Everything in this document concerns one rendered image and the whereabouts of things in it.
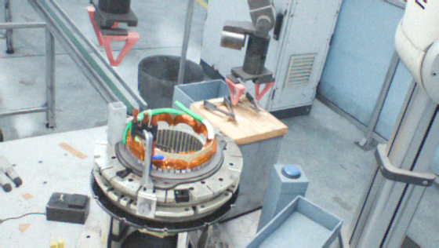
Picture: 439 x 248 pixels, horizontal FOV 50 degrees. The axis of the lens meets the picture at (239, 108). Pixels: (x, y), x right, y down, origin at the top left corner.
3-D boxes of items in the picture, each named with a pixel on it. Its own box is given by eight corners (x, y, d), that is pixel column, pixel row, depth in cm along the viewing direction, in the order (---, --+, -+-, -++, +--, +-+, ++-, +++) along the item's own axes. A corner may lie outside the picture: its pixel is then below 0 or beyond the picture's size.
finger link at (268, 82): (236, 96, 132) (242, 67, 128) (255, 93, 137) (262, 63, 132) (250, 108, 128) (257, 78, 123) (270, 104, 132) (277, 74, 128)
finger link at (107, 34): (98, 72, 85) (103, 25, 80) (89, 53, 90) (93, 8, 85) (135, 71, 88) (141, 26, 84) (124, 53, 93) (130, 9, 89)
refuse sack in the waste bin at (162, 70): (123, 108, 289) (127, 56, 273) (179, 100, 311) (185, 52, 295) (149, 140, 263) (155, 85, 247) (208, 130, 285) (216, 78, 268)
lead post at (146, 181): (143, 190, 88) (149, 138, 83) (139, 182, 90) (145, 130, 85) (153, 188, 89) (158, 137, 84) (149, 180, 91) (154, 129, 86)
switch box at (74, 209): (53, 205, 125) (53, 187, 123) (90, 209, 126) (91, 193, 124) (45, 220, 120) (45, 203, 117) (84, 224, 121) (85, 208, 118)
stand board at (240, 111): (189, 111, 130) (190, 103, 129) (242, 100, 141) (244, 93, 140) (230, 148, 117) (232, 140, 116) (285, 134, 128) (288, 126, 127)
